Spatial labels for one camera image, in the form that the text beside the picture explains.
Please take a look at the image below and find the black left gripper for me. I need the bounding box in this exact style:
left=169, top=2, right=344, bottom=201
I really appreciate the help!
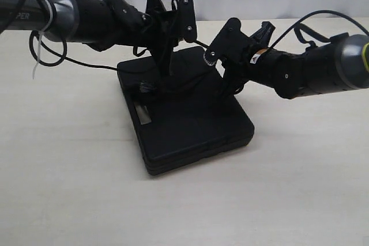
left=138, top=0, right=183, bottom=77

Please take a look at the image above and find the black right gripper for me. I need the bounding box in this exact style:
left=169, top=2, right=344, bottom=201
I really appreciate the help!
left=219, top=21, right=274, bottom=99

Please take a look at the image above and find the black cord with knot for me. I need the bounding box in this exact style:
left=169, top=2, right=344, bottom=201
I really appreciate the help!
left=135, top=38, right=246, bottom=97

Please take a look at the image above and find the black plastic case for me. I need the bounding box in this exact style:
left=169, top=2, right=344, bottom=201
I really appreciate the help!
left=117, top=46, right=255, bottom=176

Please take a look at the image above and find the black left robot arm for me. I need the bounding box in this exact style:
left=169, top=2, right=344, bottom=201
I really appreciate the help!
left=1, top=0, right=197, bottom=74

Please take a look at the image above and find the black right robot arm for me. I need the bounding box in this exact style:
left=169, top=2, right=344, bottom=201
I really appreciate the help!
left=217, top=18, right=368, bottom=99

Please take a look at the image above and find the white zip tie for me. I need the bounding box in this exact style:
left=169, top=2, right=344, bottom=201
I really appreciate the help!
left=32, top=0, right=54, bottom=80

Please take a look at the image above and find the yellow rubber band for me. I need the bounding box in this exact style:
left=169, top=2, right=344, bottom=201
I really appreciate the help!
left=361, top=43, right=369, bottom=72

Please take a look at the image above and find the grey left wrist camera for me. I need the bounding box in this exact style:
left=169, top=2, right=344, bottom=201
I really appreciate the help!
left=175, top=0, right=197, bottom=43

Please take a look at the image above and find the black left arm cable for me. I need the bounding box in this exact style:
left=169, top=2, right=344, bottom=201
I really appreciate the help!
left=0, top=0, right=133, bottom=71

